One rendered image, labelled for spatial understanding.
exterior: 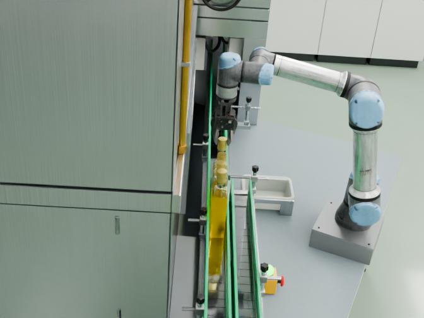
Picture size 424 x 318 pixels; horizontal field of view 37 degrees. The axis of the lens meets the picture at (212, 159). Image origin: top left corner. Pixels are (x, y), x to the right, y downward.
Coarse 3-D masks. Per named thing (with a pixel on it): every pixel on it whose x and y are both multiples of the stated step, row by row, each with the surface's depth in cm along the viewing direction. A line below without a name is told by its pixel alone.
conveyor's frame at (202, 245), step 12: (204, 120) 324; (204, 132) 303; (228, 156) 285; (204, 168) 275; (228, 168) 276; (204, 180) 267; (228, 180) 268; (204, 192) 259; (228, 192) 261; (204, 204) 252; (204, 228) 239; (204, 240) 233; (204, 252) 227
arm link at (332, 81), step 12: (264, 48) 230; (276, 60) 225; (288, 60) 226; (276, 72) 226; (288, 72) 225; (300, 72) 225; (312, 72) 225; (324, 72) 225; (336, 72) 226; (348, 72) 226; (312, 84) 227; (324, 84) 226; (336, 84) 225; (348, 84) 224
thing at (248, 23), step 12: (252, 0) 304; (264, 0) 304; (204, 12) 307; (216, 12) 307; (228, 12) 307; (240, 12) 307; (252, 12) 307; (264, 12) 307; (204, 24) 311; (216, 24) 311; (228, 24) 311; (240, 24) 310; (252, 24) 310; (264, 24) 310; (216, 36) 314; (228, 36) 314; (240, 36) 314; (252, 36) 314; (264, 36) 314
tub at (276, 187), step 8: (264, 176) 280; (272, 176) 280; (248, 184) 282; (256, 184) 282; (264, 184) 282; (272, 184) 282; (280, 184) 282; (288, 184) 278; (256, 192) 281; (264, 192) 282; (272, 192) 282; (280, 192) 282; (288, 192) 276; (288, 200) 267
